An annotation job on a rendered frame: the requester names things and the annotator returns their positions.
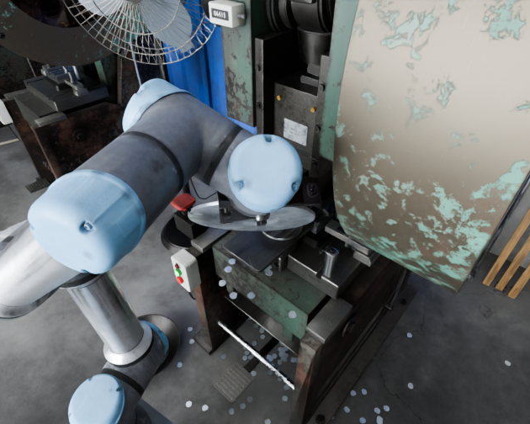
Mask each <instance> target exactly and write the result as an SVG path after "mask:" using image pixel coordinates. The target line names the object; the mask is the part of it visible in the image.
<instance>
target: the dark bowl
mask: <svg viewBox="0 0 530 424"><path fill-rule="evenodd" d="M137 318H138V320H139V321H148V322H150V323H152V324H154V325H156V326H157V327H159V328H160V329H159V330H160V331H163V332H164V333H165V335H166V336H167V340H168V343H169V347H168V350H167V353H166V356H165V358H164V360H163V361H162V363H161V364H160V365H159V367H158V369H157V371H156V372H155V374H154V376H155V375H157V374H159V373H160V372H161V371H163V370H164V369H165V368H166V367H167V366H168V365H169V364H170V363H171V362H172V360H173V359H174V358H175V357H176V355H177V353H178V349H179V346H180V333H179V330H178V327H177V325H176V324H175V323H174V322H173V321H172V320H171V319H169V318H168V317H166V316H164V315H158V314H149V315H141V316H138V317H137Z"/></svg>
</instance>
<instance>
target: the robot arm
mask: <svg viewBox="0 0 530 424"><path fill-rule="evenodd" d="M123 128H124V131H125V132H124V133H122V134H121V135H120V136H119V137H118V138H116V139H115V140H113V141H112V142H111V143H109V144H108V145H107V146H105V147H104V148H103V149H102V150H101V151H99V152H98V153H97V154H95V155H94V156H92V157H91V158H90V159H88V160H87V161H86V162H84V163H83V164H82V165H81V166H80V167H78V168H77V169H75V170H74V171H73V172H69V173H67V174H65V175H63V176H62V177H60V178H58V179H57V180H55V181H54V182H53V183H52V184H51V185H50V186H49V188H48V189H47V191H46V192H45V193H44V194H43V195H42V196H41V197H39V198H38V199H37V200H36V201H35V202H34V203H33V204H32V205H31V207H30V209H29V213H28V220H27V221H26V222H24V223H23V224H22V225H21V226H20V227H19V228H18V229H16V230H15V231H14V232H12V233H11V234H10V235H9V236H7V237H6V238H5V239H4V240H2V241H1V242H0V321H7V320H12V319H16V318H19V317H21V316H24V315H27V314H28V313H29V312H31V311H33V310H35V309H36V308H38V307H39V306H40V305H42V304H43V303H44V302H46V301H47V300H48V299H49V298H50V297H51V296H52V295H53V294H54V293H55V292H56V291H57V290H58V289H67V291H68V292H69V294H70V295H71V297H72V298H73V299H74V300H75V302H76V303H77V305H78V306H79V308H80V309H81V311H82V312H83V314H84V315H85V316H86V317H87V319H88V320H89V322H90V323H91V325H92V326H93V328H94V329H95V331H96V332H97V333H98V335H99V336H100V337H101V339H102V340H103V342H104V346H103V353H104V356H105V357H106V359H107V360H108V362H106V364H105V365H104V367H103V369H102V370H101V371H100V373H99V374H97V375H94V376H93V377H92V378H91V379H87V380H86V381H84V382H83V383H82V384H81V385H80V386H79V387H78V388H77V390H76V392H75V393H74V395H73V397H72V399H71V402H70V405H69V410H68V416H69V421H70V423H71V424H151V419H150V417H149V416H148V414H147V412H146V411H145V409H144V408H142V407H141V406H140V405H137V404H138V402H139V400H140V398H141V396H142V395H143V393H144V392H145V390H146V388H147V386H148V384H149V383H150V382H151V379H152V377H153V376H154V374H155V372H156V371H157V369H158V367H159V365H160V364H161V363H162V361H163V360H164V358H165V356H166V353H167V350H168V347H169V343H168V340H167V336H166V335H165V333H164V332H163V331H160V330H159V329H160V328H159V327H157V326H156V325H154V324H152V323H150V322H148V321H139V320H138V318H137V317H136V315H135V312H134V311H133V309H132V308H131V306H130V303H129V301H128V300H127V299H126V297H125V294H124V292H123V291H122V289H121V287H120V286H119V283H118V282H117V280H116V278H115V276H114V274H113V273H112V271H111V268H113V267H114V266H115V265H116V264H117V263H118V262H119V261H120V260H121V259H122V258H123V257H124V256H125V255H127V254H128V253H130V252H131V251H132V250H134V248H135V247H136V246H137V245H138V244H139V242H140V240H141V239H142V237H143V235H144V233H145V232H146V231H147V230H148V228H149V227H150V226H151V225H152V224H153V222H154V221H155V220H156V219H157V218H158V216H159V215H160V214H161V213H162V212H163V210H164V209H165V208H166V207H167V206H168V205H169V204H170V203H171V202H172V201H173V199H174V198H175V197H176V196H177V195H178V193H179V192H180V191H181V190H182V188H183V187H184V186H185V185H186V184H187V182H188V181H189V180H190V179H191V178H192V177H194V178H197V179H198V180H199V181H201V182H202V183H205V184H206V185H208V186H210V187H211V188H214V189H215V190H217V198H218V205H219V212H220V223H221V224H227V223H234V222H235V221H242V220H255V221H256V222H257V226H263V225H266V224H267V220H268V219H269V216H270V212H274V211H276V210H278V209H281V208H283V207H300V206H311V205H315V204H320V203H321V190H320V184H319V179H318V178H316V177H302V175H303V168H302V163H301V160H300V157H299V154H298V152H297V151H296V150H295V149H294V147H293V146H292V145H291V144H290V143H288V142H287V141H286V140H285V139H283V138H281V137H279V136H276V135H254V134H253V133H252V132H250V131H249V130H246V129H245V128H242V127H240V126H239V125H238V124H236V123H234V122H233V121H231V120H230V119H228V118H226V117H225V116H224V115H222V114H220V113H218V112H217V111H215V110H214V109H212V108H211V107H209V106H208V105H206V104H205V103H202V102H201V101H199V100H198V99H196V98H195V96H194V95H193V94H192V93H190V92H188V91H186V90H182V89H180V88H178V87H175V86H174V85H172V84H171V83H169V82H167V81H165V80H162V79H159V78H156V79H151V80H149V81H147V82H145V83H144V84H143V85H141V86H140V89H139V91H138V93H135V94H134V95H133V96H132V98H131V100H130V101H129V103H128V105H127V107H126V110H125V114H124V118H123ZM231 211H232V213H231ZM227 217H229V218H228V219H227V220H226V219H225V218H227Z"/></svg>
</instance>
